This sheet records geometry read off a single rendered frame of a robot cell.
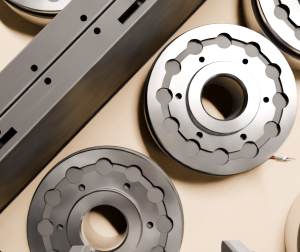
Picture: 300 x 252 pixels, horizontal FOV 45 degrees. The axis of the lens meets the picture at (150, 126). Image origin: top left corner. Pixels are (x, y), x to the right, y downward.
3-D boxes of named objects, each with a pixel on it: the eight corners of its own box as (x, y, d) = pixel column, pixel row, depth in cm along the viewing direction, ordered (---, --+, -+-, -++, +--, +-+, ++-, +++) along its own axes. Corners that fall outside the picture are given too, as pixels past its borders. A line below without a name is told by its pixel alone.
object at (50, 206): (107, 335, 23) (107, 340, 23) (-3, 227, 24) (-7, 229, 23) (213, 221, 24) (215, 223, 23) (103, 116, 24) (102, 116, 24)
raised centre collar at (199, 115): (220, 150, 24) (222, 150, 23) (169, 96, 24) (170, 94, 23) (274, 100, 24) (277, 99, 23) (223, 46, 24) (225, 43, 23)
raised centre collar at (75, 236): (106, 280, 23) (105, 284, 22) (51, 227, 23) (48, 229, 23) (158, 224, 23) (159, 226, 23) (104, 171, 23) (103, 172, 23)
